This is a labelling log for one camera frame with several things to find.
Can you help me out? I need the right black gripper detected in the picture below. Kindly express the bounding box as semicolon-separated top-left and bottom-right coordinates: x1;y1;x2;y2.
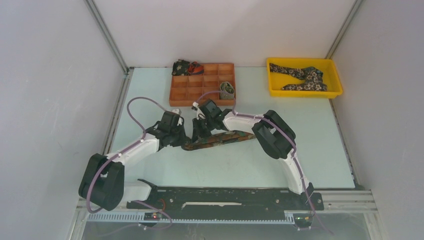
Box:
191;117;216;145

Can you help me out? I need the green orange patterned tie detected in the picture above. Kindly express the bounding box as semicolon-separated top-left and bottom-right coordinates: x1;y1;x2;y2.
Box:
181;130;256;151

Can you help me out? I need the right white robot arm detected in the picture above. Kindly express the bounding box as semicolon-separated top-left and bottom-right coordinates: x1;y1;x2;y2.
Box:
192;99;314;209

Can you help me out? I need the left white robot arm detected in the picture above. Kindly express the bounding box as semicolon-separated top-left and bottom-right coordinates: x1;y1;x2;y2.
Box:
78;109;188;211

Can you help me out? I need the orange compartment tray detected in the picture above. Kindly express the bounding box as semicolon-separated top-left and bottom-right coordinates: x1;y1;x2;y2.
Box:
168;63;236;107

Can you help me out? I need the rolled olive green tie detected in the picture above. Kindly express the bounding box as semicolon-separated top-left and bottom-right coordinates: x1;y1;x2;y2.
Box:
219;81;236;100

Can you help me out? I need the rolled red black tie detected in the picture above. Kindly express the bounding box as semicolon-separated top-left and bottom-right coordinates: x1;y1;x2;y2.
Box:
187;61;205;76

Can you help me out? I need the rolled black floral tie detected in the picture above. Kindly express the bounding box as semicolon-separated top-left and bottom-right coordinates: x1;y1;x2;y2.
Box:
171;59;191;76

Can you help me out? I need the dark floral tie in bin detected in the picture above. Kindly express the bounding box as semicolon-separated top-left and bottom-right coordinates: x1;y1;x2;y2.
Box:
269;63;328;92

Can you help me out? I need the yellow plastic bin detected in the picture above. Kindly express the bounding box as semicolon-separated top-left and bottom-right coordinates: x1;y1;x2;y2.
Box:
266;57;343;99

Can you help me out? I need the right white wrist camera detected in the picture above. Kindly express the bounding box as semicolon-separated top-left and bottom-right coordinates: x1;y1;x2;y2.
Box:
191;101;206;120

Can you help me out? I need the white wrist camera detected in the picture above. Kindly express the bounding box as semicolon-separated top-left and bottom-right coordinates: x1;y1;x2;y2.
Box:
191;101;206;120
171;108;182;115

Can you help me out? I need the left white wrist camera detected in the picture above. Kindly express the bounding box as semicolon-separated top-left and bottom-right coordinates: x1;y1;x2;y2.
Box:
171;108;182;115

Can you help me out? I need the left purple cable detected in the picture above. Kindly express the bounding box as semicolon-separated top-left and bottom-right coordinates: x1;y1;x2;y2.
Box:
86;96;174;231

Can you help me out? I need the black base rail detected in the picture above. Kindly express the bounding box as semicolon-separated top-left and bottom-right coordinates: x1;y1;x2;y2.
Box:
145;186;325;222

